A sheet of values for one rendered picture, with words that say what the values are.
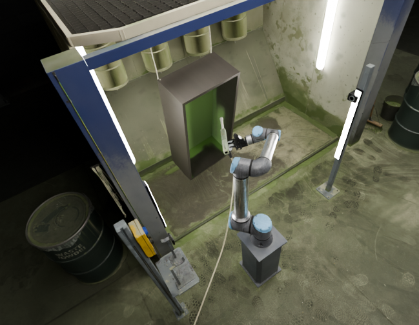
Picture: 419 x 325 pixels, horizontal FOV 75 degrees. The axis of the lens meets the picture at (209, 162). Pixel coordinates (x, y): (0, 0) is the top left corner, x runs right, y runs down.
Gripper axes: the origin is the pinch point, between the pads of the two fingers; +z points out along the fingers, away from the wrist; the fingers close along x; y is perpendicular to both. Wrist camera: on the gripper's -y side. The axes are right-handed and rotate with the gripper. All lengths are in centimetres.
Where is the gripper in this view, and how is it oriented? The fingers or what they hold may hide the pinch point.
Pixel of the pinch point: (224, 145)
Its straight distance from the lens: 250.0
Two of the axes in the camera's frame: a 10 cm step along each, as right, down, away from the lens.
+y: 3.4, 6.2, 7.1
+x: -0.8, -7.3, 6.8
